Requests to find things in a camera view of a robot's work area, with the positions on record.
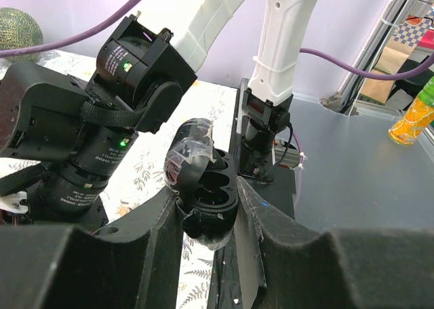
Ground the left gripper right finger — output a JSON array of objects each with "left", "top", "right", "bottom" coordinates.
[{"left": 235, "top": 178, "right": 433, "bottom": 308}]

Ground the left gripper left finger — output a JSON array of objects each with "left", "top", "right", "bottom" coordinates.
[{"left": 1, "top": 188, "right": 182, "bottom": 308}]

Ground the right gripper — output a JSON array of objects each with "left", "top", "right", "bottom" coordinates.
[{"left": 1, "top": 62, "right": 138, "bottom": 220}]

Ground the black earbud charging case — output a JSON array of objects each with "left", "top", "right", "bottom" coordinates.
[{"left": 163, "top": 118, "right": 239, "bottom": 251}]

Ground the floral table mat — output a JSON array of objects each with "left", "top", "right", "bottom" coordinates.
[{"left": 0, "top": 49, "right": 238, "bottom": 309}]

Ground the green melon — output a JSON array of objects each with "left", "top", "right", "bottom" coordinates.
[{"left": 1, "top": 7, "right": 43, "bottom": 50}]

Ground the orange drink bottle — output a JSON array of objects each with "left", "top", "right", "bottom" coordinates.
[{"left": 388, "top": 77, "right": 433, "bottom": 145}]

